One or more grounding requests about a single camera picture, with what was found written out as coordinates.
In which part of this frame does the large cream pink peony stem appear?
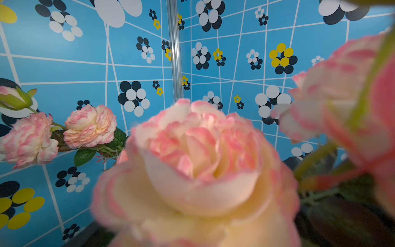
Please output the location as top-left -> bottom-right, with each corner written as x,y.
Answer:
92,32 -> 395,247

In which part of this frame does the left corner aluminium post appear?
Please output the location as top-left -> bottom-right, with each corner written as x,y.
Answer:
167,0 -> 184,102

